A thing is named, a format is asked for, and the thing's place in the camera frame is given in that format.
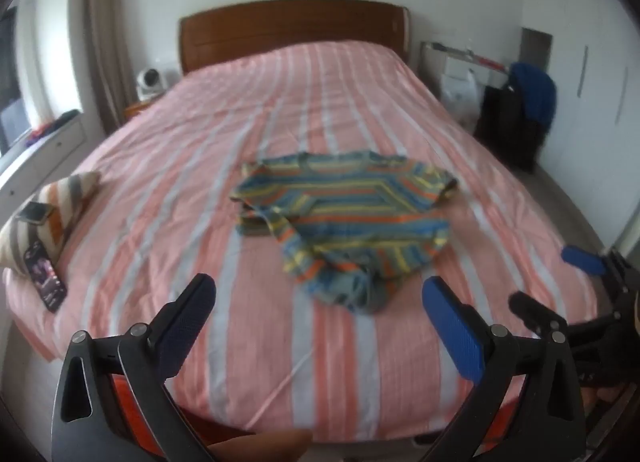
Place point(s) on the beige curtain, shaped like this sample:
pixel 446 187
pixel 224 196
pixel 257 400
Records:
pixel 107 32

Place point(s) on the dark cloth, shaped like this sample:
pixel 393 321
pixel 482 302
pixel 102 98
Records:
pixel 57 121

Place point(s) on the pink striped bed sheet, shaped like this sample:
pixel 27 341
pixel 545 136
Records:
pixel 320 152

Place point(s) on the striped knit sweater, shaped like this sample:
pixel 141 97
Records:
pixel 345 222

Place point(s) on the white wardrobe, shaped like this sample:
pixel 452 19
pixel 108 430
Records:
pixel 595 87

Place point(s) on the window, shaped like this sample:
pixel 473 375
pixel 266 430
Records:
pixel 12 82

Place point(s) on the wooden bed headboard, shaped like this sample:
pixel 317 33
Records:
pixel 280 27

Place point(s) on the light smartphone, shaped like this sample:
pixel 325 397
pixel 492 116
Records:
pixel 34 212

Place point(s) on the striped brown grey pillow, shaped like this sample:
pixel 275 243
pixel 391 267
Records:
pixel 55 212

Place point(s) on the white drawer cabinet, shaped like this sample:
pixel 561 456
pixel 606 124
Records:
pixel 45 147

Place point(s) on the white security camera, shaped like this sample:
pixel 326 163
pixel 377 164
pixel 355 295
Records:
pixel 149 81

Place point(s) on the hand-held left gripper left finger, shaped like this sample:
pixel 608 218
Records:
pixel 182 324

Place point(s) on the white side table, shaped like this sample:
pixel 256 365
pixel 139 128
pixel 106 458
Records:
pixel 457 64

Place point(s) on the white plastic bag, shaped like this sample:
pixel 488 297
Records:
pixel 461 97

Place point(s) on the black chair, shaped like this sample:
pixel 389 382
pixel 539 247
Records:
pixel 510 124

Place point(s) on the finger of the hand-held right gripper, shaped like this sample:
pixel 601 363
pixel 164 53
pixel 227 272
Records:
pixel 530 309
pixel 582 259

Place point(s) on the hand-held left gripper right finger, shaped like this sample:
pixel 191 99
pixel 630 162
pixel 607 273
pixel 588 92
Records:
pixel 457 329

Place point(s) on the dark magazine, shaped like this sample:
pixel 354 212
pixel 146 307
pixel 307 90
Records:
pixel 45 276

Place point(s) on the wooden nightstand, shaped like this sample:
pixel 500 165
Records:
pixel 137 109

